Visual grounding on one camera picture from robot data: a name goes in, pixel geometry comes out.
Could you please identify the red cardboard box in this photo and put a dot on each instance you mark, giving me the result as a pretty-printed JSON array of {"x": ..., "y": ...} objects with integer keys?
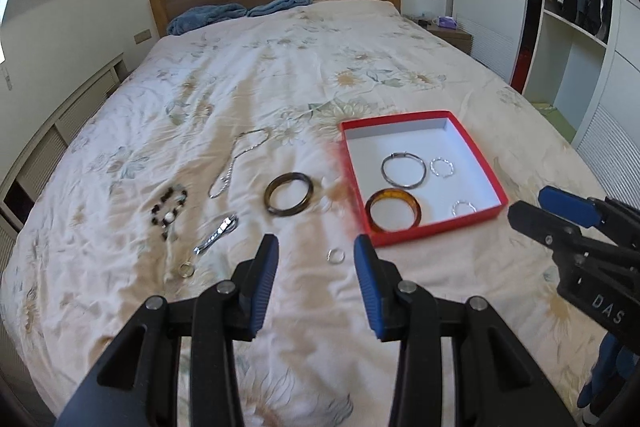
[{"x": 400, "y": 142}]

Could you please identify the window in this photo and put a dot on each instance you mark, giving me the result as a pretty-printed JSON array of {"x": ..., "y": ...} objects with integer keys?
[{"x": 10, "y": 2}]

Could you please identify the dark brown bangle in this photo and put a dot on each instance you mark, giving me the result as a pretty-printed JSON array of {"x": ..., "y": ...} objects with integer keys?
[{"x": 267, "y": 197}]

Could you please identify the red object beside wardrobe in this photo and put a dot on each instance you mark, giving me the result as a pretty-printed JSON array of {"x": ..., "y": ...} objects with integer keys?
[{"x": 521, "y": 69}]

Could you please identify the blue folded blanket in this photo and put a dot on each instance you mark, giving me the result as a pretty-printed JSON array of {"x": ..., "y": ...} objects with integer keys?
[{"x": 205, "y": 17}]

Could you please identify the amber translucent bangle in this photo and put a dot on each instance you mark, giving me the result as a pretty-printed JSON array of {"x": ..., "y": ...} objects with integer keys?
[{"x": 369, "y": 209}]

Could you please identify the wall switch plate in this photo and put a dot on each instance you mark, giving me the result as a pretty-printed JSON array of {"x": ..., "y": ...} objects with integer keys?
[{"x": 142, "y": 36}]

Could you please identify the floral bedspread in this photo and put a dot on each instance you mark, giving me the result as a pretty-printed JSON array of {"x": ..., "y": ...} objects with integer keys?
[{"x": 275, "y": 82}]

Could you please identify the blue fluffy pillow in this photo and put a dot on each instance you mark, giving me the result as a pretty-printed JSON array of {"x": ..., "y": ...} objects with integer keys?
[{"x": 280, "y": 4}]

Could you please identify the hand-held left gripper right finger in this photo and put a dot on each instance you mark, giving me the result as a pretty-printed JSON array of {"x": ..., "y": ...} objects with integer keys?
[{"x": 367, "y": 282}]

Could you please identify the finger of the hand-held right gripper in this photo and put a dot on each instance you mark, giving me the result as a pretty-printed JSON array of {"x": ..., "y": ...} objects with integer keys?
[
  {"x": 570, "y": 206},
  {"x": 535, "y": 222}
]

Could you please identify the beige slatted cabinet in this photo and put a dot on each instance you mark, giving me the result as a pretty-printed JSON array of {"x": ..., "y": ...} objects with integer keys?
[{"x": 65, "y": 117}]

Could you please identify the small twisted silver hoop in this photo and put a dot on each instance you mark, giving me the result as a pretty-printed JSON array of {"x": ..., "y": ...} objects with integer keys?
[
  {"x": 454, "y": 208},
  {"x": 431, "y": 168}
]

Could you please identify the blue clothing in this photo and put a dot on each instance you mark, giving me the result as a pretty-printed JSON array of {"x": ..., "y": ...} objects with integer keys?
[{"x": 607, "y": 367}]

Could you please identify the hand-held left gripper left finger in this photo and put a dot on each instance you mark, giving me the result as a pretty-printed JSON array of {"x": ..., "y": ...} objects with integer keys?
[{"x": 266, "y": 277}]

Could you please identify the thin silver bangle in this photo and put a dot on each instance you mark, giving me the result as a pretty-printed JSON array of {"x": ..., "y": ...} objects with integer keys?
[{"x": 397, "y": 154}]

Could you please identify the wooden nightstand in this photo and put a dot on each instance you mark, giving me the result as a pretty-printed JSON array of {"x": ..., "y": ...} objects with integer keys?
[{"x": 455, "y": 39}]

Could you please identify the green mat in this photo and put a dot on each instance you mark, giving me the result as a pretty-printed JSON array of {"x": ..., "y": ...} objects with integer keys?
[{"x": 552, "y": 119}]

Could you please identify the purple tissue box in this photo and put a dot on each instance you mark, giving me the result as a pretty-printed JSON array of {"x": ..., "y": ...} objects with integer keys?
[{"x": 446, "y": 22}]

